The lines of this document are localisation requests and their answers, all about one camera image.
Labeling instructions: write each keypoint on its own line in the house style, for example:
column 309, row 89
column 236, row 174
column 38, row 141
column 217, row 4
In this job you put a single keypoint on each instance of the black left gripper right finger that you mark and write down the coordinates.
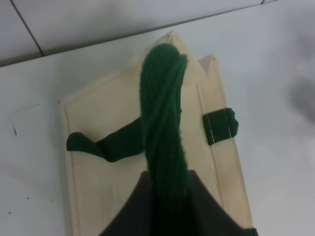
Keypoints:
column 209, row 218

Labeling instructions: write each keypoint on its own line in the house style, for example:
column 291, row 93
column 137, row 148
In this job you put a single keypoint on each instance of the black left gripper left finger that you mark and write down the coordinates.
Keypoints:
column 135, row 217

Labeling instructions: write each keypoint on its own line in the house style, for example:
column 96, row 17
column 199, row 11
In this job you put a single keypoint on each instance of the cream linen bag green handles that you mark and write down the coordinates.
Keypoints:
column 99, row 189

